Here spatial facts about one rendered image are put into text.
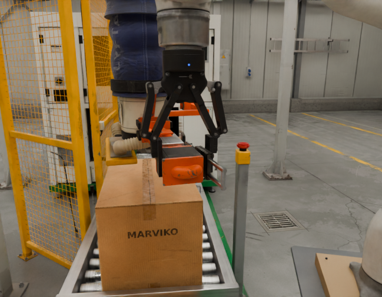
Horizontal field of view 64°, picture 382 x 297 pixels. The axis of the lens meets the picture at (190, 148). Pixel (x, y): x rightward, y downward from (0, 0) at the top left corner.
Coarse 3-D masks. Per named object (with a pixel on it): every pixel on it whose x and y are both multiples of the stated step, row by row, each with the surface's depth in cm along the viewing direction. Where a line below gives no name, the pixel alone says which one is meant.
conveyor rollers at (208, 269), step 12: (144, 156) 321; (204, 228) 177; (204, 240) 168; (96, 252) 155; (204, 252) 153; (96, 264) 146; (204, 264) 144; (96, 276) 137; (204, 276) 135; (216, 276) 135; (84, 288) 129; (96, 288) 129
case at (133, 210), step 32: (128, 192) 125; (160, 192) 125; (192, 192) 125; (128, 224) 115; (160, 224) 117; (192, 224) 119; (128, 256) 118; (160, 256) 121; (192, 256) 123; (128, 288) 122
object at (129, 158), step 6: (108, 138) 127; (108, 144) 118; (108, 150) 110; (132, 150) 110; (108, 156) 102; (114, 156) 101; (120, 156) 101; (126, 156) 102; (132, 156) 102; (108, 162) 98; (114, 162) 99; (120, 162) 99; (126, 162) 100; (132, 162) 100
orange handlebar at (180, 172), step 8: (192, 104) 142; (176, 112) 120; (184, 112) 121; (192, 112) 122; (208, 112) 125; (168, 136) 77; (176, 168) 53; (184, 168) 53; (192, 168) 53; (200, 168) 54; (176, 176) 53; (184, 176) 53; (192, 176) 53
